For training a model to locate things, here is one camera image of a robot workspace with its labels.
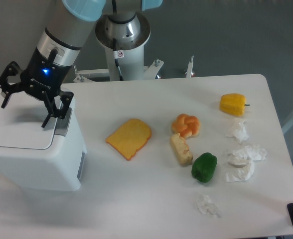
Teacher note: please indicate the crumpled white tissue top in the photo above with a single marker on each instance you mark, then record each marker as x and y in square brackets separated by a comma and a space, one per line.
[238, 131]

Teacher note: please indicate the crumpled white tissue lower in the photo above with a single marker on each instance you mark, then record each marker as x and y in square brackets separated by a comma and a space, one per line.
[240, 174]

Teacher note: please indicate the white trash can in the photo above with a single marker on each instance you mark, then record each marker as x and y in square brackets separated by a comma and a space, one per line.
[56, 168]

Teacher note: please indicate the green bell pepper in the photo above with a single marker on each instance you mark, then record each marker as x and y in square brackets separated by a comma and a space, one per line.
[204, 167]

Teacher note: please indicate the beige bread chunk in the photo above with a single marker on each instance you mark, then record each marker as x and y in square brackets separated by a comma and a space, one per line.
[181, 149]

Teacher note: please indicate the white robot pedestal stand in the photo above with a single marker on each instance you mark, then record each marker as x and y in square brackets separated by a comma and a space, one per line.
[123, 65]

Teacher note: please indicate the yellow bell pepper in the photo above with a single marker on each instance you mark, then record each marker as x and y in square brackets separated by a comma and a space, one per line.
[233, 104]

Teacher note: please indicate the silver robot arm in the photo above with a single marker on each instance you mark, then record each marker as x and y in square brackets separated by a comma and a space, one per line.
[119, 27]

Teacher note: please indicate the crumpled white tissue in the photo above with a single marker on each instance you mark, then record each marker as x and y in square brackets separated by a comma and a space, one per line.
[238, 131]
[240, 174]
[252, 152]
[206, 206]

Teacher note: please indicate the crumpled white tissue bottom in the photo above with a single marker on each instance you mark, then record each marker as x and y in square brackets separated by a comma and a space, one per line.
[206, 206]

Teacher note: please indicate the orange braided bun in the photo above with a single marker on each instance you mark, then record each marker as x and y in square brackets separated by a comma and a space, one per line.
[186, 125]

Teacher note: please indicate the white trash can lid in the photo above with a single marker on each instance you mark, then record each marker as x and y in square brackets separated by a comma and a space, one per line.
[20, 123]

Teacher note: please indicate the crumpled white tissue middle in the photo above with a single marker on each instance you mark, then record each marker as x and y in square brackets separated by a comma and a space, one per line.
[252, 152]

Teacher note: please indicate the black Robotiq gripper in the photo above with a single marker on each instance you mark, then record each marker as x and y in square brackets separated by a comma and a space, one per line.
[45, 77]

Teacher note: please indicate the yellow toast slice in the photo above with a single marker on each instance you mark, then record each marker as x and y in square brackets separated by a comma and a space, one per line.
[129, 138]

